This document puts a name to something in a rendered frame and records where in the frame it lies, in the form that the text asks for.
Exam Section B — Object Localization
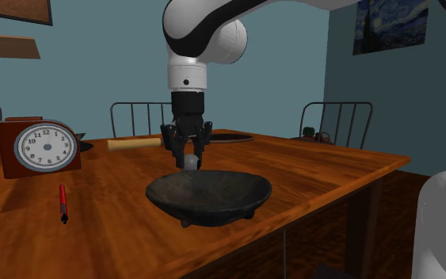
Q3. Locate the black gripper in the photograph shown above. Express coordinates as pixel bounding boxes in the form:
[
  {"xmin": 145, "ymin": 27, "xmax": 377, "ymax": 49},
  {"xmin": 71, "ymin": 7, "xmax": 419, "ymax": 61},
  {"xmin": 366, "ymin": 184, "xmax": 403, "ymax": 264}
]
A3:
[{"xmin": 159, "ymin": 90, "xmax": 214, "ymax": 171}]

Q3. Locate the small grey ball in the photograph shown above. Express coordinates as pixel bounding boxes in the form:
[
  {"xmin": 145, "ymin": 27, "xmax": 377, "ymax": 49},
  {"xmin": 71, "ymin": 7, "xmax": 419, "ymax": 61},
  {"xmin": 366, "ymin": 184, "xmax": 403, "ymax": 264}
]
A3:
[{"xmin": 183, "ymin": 154, "xmax": 201, "ymax": 172}]

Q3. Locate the dark round plate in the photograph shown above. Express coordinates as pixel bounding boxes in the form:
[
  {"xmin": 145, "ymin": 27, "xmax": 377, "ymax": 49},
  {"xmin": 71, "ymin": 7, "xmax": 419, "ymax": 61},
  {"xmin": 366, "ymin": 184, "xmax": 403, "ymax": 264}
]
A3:
[{"xmin": 206, "ymin": 132, "xmax": 256, "ymax": 145}]

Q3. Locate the black footed bowl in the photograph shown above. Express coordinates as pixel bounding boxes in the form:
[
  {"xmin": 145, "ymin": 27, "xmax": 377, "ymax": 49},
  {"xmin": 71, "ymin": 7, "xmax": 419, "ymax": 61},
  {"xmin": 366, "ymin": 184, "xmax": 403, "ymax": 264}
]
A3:
[{"xmin": 145, "ymin": 169, "xmax": 273, "ymax": 228}]

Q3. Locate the light wooden rolling pin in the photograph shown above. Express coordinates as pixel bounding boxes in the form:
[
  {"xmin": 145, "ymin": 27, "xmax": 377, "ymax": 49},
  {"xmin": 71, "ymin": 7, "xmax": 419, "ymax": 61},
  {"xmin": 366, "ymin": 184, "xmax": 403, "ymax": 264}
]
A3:
[{"xmin": 106, "ymin": 136, "xmax": 163, "ymax": 152}]

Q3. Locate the wooden table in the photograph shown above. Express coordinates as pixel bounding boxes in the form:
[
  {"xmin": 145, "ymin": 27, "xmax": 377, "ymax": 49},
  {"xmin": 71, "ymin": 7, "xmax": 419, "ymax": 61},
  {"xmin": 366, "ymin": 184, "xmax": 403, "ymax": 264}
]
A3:
[{"xmin": 0, "ymin": 128, "xmax": 412, "ymax": 279}]

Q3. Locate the red pen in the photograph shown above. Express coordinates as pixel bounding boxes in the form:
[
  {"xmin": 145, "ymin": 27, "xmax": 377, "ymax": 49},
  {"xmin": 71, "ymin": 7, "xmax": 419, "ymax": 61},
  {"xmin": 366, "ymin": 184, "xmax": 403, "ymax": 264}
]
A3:
[{"xmin": 59, "ymin": 182, "xmax": 70, "ymax": 225}]

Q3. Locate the brown clock with white dial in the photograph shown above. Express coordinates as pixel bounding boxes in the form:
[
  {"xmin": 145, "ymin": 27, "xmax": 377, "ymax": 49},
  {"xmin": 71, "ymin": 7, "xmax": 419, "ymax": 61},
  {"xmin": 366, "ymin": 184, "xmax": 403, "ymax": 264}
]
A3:
[{"xmin": 0, "ymin": 116, "xmax": 83, "ymax": 180}]

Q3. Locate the brown wooden shelf unit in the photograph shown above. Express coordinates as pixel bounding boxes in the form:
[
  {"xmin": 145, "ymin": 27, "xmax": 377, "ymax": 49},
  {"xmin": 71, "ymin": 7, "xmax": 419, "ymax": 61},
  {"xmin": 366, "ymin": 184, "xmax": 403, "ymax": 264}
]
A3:
[{"xmin": 0, "ymin": 32, "xmax": 42, "ymax": 220}]

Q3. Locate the blue night sky wall picture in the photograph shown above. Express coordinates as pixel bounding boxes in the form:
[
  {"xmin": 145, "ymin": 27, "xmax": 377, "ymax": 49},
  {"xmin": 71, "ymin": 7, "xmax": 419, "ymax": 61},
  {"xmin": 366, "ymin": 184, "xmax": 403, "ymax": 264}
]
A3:
[{"xmin": 352, "ymin": 0, "xmax": 431, "ymax": 56}]

